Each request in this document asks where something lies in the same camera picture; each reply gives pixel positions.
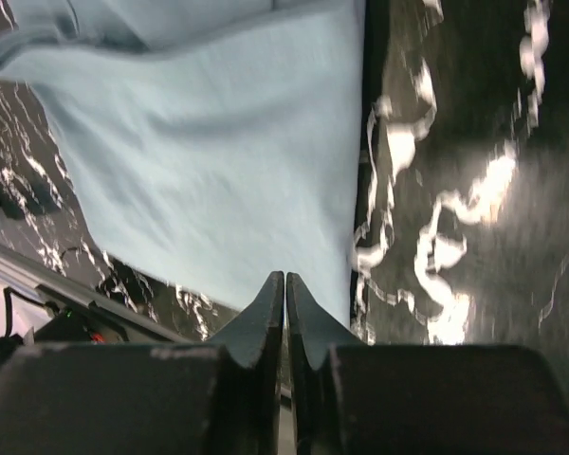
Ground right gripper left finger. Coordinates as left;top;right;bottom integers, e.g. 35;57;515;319
0;272;285;454

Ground grey-blue t shirt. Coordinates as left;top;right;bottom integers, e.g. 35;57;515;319
0;1;364;325

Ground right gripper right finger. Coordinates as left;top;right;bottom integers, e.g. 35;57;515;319
285;273;569;454

